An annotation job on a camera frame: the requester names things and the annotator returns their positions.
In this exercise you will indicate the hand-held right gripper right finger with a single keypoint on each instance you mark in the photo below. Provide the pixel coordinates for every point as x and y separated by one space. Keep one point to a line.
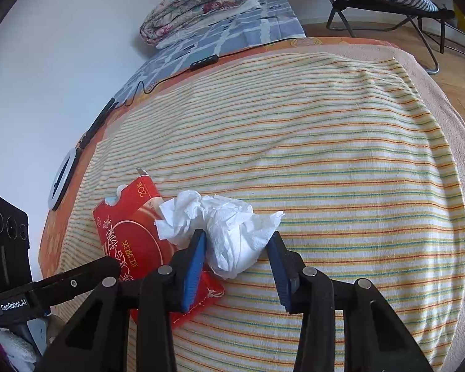
279 275

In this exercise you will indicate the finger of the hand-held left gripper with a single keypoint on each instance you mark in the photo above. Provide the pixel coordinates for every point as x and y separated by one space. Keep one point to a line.
73 279

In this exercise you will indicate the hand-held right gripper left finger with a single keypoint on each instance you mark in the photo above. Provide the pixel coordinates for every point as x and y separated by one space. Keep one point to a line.
193 271

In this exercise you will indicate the white tissue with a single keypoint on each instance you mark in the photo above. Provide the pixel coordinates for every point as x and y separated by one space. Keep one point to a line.
232 232

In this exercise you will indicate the red paper packet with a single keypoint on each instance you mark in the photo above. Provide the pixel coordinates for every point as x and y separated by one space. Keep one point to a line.
131 232

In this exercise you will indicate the white fuzzy cloth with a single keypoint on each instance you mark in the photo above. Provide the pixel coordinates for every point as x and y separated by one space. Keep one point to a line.
13 354

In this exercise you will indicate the striped yellow towel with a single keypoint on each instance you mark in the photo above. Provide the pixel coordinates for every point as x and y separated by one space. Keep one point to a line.
314 143

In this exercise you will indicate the blue checked bedsheet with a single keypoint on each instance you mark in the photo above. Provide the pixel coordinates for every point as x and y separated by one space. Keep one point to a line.
224 27

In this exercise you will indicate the folded floral quilt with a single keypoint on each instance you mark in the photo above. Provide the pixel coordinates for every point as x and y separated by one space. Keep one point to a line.
193 4

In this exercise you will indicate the black folding chair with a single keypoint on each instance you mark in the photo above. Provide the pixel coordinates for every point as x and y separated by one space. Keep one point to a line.
372 2

